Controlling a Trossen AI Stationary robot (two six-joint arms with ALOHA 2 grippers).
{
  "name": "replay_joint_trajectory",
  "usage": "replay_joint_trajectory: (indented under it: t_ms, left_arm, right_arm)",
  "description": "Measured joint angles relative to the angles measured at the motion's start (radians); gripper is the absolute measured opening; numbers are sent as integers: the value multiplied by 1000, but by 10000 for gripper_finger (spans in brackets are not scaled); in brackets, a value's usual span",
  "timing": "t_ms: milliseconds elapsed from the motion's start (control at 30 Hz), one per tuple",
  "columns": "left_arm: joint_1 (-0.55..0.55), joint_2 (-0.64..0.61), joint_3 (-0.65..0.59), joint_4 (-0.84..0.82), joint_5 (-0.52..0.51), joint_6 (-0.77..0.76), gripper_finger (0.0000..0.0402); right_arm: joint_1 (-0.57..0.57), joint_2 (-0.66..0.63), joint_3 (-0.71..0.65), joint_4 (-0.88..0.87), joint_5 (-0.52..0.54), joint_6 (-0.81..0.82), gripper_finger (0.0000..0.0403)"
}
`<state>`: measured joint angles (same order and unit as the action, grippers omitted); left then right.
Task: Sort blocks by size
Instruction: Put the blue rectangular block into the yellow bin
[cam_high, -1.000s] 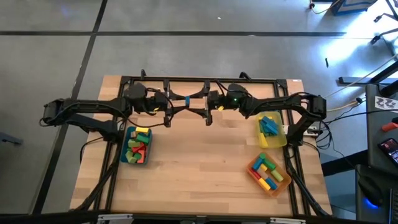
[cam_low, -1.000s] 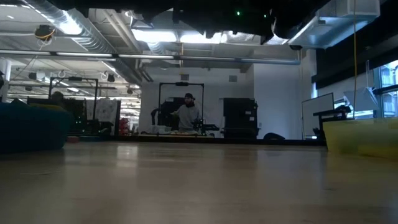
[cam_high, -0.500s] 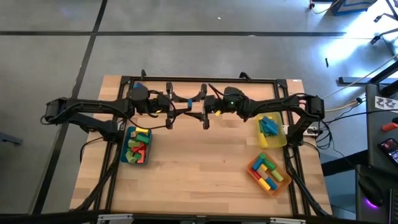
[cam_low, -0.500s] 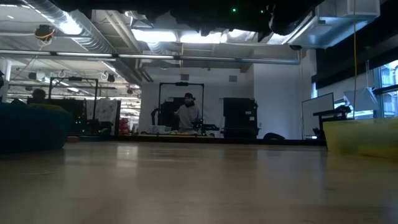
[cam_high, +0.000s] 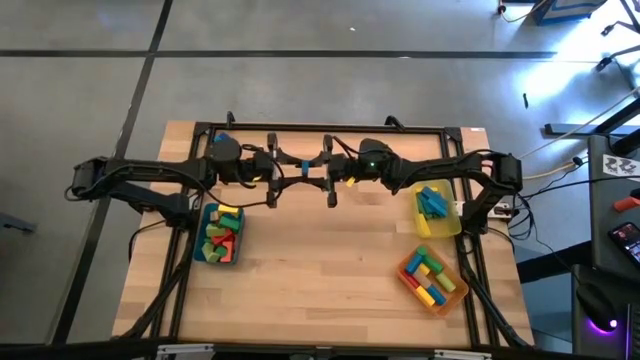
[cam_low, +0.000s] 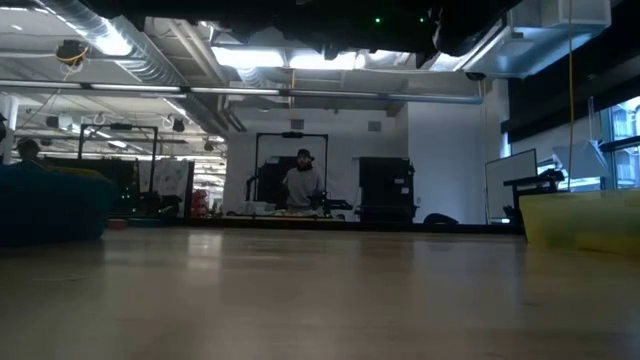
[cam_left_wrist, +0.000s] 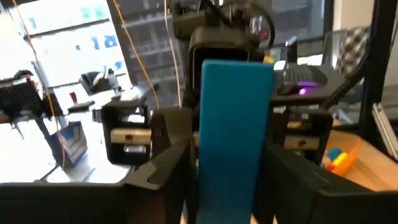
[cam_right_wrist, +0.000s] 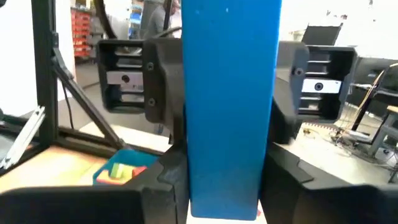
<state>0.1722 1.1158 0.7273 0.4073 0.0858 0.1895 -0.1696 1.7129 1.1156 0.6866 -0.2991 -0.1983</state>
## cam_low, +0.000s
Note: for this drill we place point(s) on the yellow block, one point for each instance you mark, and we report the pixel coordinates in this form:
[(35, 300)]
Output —
[(75, 173)]

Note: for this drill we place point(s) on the yellow bin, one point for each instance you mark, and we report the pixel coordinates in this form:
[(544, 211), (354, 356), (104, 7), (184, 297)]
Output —
[(580, 220)]

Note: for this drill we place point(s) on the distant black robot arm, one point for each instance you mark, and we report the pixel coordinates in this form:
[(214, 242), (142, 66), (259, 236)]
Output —
[(332, 205)]

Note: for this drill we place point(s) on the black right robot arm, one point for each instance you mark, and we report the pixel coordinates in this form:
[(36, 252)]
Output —
[(475, 25)]

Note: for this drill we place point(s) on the ceiling light panel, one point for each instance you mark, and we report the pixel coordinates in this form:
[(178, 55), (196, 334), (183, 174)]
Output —
[(247, 57), (322, 61)]

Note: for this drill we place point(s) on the grey ceiling pipe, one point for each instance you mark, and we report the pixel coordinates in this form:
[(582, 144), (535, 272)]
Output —
[(240, 91)]

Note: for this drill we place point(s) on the person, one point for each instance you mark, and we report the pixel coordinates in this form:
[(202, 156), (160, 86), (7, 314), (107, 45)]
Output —
[(302, 182), (27, 150)]

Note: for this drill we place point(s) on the black cabinet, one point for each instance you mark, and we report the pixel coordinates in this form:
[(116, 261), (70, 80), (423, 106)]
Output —
[(385, 187), (272, 182)]

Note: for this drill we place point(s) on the ceiling light strip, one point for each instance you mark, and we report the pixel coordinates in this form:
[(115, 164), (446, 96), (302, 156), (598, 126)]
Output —
[(112, 42)]

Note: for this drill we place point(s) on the ceiling air unit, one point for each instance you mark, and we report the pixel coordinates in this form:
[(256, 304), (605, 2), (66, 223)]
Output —
[(540, 45)]

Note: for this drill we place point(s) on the white storage box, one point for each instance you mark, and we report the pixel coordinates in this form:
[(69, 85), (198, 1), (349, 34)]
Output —
[(257, 207)]

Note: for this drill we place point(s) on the white patterned sheet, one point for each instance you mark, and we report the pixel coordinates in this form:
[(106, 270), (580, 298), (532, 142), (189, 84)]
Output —
[(170, 177)]

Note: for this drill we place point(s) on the black bag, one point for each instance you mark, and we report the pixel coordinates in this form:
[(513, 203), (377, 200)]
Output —
[(440, 219)]

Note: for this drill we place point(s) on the whiteboard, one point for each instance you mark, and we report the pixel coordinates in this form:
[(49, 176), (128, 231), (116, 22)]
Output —
[(510, 182)]

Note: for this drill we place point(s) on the black desk equipment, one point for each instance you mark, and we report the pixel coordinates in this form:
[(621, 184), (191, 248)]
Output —
[(535, 181)]

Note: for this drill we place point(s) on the blue block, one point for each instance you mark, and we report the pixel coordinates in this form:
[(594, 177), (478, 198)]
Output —
[(145, 223)]

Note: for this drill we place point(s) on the pink block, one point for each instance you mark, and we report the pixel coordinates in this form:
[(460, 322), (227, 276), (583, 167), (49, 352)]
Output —
[(117, 224)]

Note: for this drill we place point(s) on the window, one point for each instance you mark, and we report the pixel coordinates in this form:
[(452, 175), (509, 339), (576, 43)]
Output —
[(625, 145)]

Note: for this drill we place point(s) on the blue bin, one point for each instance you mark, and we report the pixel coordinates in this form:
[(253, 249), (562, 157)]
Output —
[(50, 205)]

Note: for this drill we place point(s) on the black frame rig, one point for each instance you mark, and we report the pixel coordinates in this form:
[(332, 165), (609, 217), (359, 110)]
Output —
[(120, 127), (292, 135)]

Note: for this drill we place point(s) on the ribbed silver air duct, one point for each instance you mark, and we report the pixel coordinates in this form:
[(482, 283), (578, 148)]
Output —
[(145, 65)]

